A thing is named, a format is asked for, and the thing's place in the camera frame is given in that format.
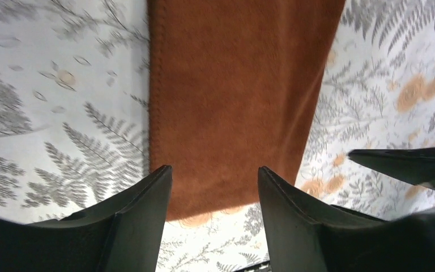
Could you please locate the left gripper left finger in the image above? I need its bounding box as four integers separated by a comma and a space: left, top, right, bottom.
0, 165, 172, 271

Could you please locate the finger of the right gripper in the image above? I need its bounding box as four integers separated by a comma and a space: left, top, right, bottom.
348, 147, 435, 190

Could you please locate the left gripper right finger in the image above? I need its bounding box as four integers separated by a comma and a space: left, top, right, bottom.
258, 167, 435, 271

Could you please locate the brown towel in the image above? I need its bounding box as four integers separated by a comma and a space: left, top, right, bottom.
148, 1, 345, 221

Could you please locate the floral table mat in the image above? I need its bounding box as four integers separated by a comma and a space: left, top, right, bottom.
0, 1, 435, 271

